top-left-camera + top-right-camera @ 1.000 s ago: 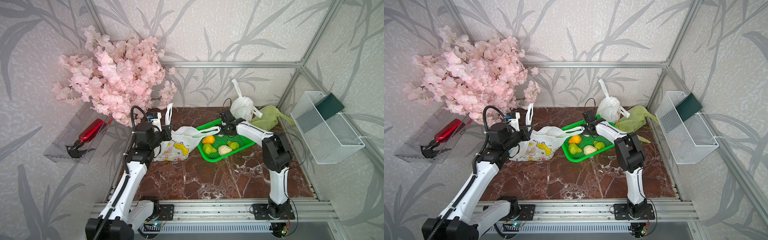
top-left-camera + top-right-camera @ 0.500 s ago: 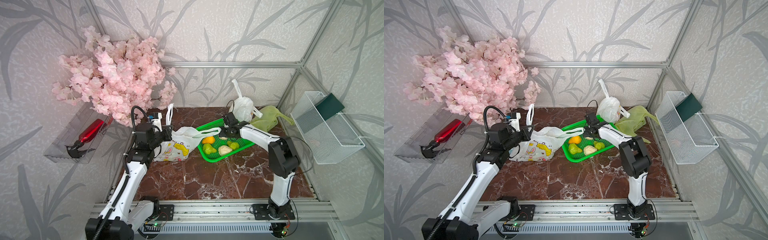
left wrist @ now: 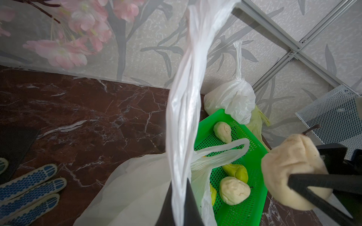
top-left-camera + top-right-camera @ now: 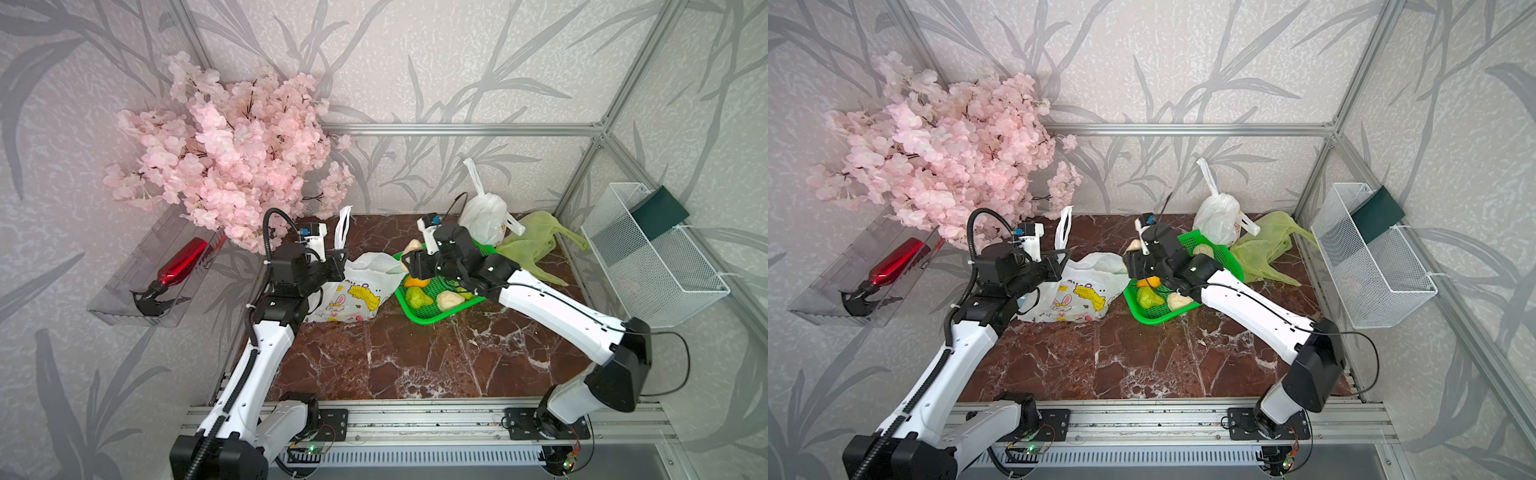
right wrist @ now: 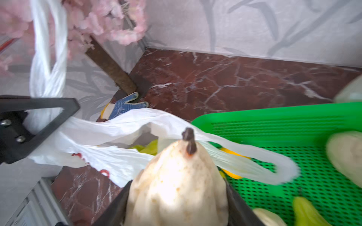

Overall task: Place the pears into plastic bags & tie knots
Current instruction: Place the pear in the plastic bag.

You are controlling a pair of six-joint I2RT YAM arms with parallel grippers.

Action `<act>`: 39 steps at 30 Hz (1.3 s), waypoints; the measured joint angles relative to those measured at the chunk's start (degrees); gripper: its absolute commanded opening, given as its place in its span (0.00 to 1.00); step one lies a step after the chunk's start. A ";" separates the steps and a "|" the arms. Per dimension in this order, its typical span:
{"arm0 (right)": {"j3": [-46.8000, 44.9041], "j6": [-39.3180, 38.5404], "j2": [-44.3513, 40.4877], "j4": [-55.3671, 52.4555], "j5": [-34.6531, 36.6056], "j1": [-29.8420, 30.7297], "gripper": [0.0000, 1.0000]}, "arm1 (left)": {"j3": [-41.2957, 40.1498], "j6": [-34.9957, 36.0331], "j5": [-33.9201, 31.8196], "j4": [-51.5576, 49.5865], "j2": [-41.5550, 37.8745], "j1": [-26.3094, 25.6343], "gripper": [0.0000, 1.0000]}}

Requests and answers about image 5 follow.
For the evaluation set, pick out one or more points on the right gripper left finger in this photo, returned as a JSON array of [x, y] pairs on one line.
[[115, 213]]

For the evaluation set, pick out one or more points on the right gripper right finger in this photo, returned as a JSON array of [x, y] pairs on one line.
[[240, 214]]

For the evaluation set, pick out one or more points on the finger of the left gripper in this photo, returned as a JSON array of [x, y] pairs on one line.
[[27, 122]]

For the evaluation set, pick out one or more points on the beige pear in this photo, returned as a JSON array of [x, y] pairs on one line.
[[344, 151], [180, 186]]

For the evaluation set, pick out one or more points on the green plastic basket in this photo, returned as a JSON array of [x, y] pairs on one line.
[[300, 133]]

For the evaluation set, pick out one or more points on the white printed plastic bag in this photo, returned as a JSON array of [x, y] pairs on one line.
[[350, 93]]

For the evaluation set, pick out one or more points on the green pear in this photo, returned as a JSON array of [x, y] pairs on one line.
[[306, 214]]

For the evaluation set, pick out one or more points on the blue dotted work glove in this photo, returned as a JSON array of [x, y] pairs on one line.
[[112, 110]]

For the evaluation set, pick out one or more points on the pink cherry blossom tree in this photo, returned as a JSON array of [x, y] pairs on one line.
[[89, 24]]

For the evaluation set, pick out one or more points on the aluminium front rail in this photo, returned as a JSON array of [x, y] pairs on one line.
[[40, 208]]

